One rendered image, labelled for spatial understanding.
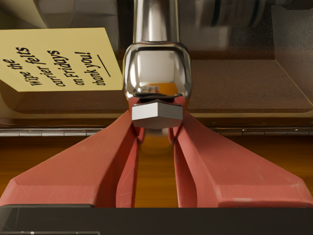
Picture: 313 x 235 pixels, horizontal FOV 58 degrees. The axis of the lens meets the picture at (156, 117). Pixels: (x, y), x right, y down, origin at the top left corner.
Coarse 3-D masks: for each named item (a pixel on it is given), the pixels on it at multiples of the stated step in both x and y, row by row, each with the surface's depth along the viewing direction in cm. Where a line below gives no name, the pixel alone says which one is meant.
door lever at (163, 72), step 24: (144, 0) 7; (168, 0) 7; (144, 24) 7; (168, 24) 7; (144, 48) 6; (168, 48) 6; (144, 72) 6; (168, 72) 6; (144, 96) 6; (168, 96) 6; (144, 120) 6; (168, 120) 6; (144, 144) 11; (168, 144) 11
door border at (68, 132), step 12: (0, 132) 33; (12, 132) 33; (24, 132) 33; (36, 132) 33; (48, 132) 33; (60, 132) 33; (72, 132) 33; (84, 132) 33; (96, 132) 33; (252, 132) 33; (288, 132) 33; (300, 132) 33
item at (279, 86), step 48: (0, 0) 10; (48, 0) 10; (96, 0) 10; (192, 0) 10; (240, 0) 10; (288, 0) 10; (192, 48) 14; (240, 48) 14; (288, 48) 14; (0, 96) 21; (48, 96) 21; (96, 96) 21; (192, 96) 21; (240, 96) 21; (288, 96) 21
